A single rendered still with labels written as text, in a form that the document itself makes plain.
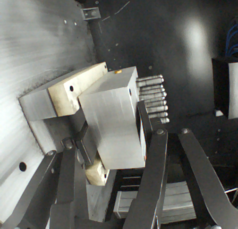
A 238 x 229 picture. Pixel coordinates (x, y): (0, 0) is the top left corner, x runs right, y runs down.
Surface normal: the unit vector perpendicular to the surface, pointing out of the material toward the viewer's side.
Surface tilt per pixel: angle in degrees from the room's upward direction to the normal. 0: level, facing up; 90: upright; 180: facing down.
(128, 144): 90
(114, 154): 90
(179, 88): 90
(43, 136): 0
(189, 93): 90
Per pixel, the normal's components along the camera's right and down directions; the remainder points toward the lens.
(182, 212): -0.16, 0.40
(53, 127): 0.96, -0.15
